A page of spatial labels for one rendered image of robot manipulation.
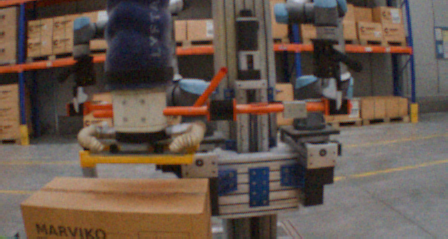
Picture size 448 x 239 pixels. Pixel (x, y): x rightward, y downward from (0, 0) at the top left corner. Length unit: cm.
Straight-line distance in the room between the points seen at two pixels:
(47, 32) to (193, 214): 792
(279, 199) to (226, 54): 68
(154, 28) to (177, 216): 53
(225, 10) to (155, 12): 84
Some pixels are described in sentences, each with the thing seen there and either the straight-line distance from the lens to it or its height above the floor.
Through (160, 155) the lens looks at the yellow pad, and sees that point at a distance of 135.
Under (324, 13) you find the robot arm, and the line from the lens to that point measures 145.
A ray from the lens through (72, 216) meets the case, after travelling 139.
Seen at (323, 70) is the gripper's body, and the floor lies 131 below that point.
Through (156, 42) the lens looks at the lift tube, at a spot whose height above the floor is 141.
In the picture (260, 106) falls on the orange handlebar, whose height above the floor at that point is 121.
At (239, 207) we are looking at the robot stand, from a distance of 206.
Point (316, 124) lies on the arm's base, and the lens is 206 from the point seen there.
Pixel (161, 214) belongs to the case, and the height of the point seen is 94.
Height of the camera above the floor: 135
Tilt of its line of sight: 6 degrees down
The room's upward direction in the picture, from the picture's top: 3 degrees counter-clockwise
